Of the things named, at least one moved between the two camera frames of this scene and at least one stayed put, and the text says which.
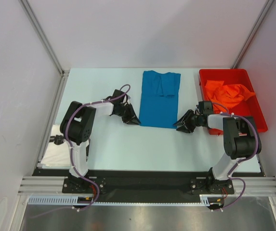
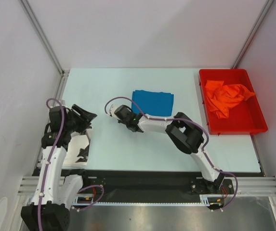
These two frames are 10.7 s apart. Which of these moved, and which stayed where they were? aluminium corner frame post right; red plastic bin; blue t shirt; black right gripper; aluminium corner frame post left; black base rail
Moved: blue t shirt; black right gripper
Stayed: red plastic bin; black base rail; aluminium corner frame post left; aluminium corner frame post right
